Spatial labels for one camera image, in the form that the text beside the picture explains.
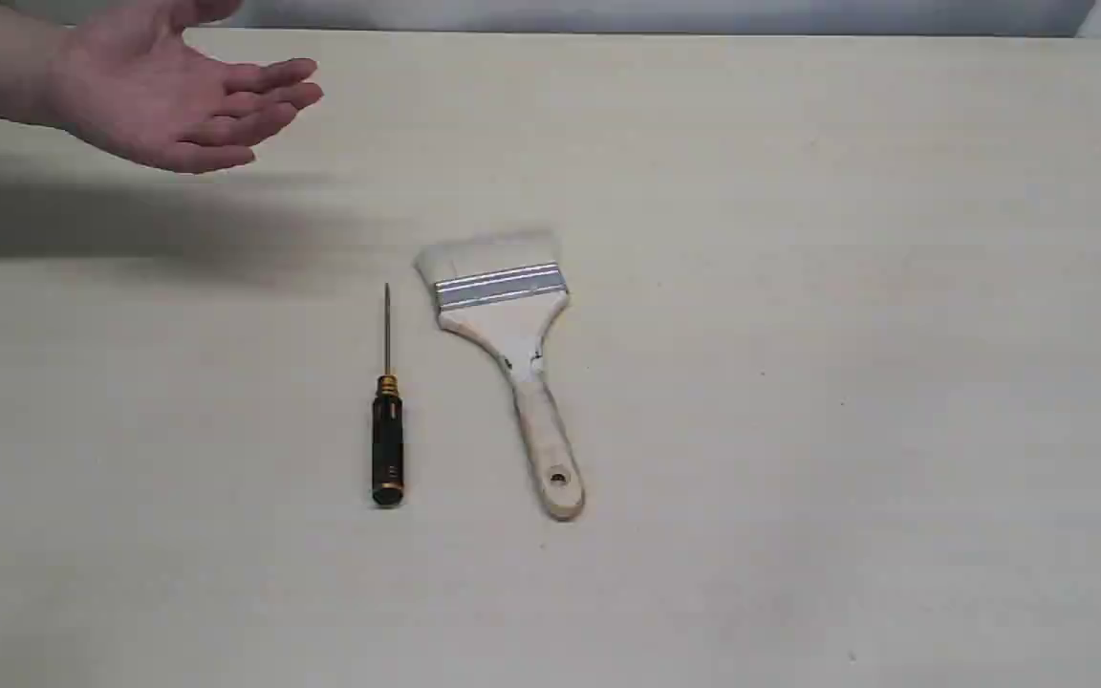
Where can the open bare human hand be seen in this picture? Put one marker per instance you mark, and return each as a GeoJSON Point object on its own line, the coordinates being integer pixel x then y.
{"type": "Point", "coordinates": [127, 82]}

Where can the wooden handled white paintbrush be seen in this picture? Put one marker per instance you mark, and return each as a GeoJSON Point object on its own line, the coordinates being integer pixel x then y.
{"type": "Point", "coordinates": [503, 292]}

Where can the black handled precision screwdriver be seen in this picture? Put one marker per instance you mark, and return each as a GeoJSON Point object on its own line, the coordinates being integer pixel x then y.
{"type": "Point", "coordinates": [387, 461]}

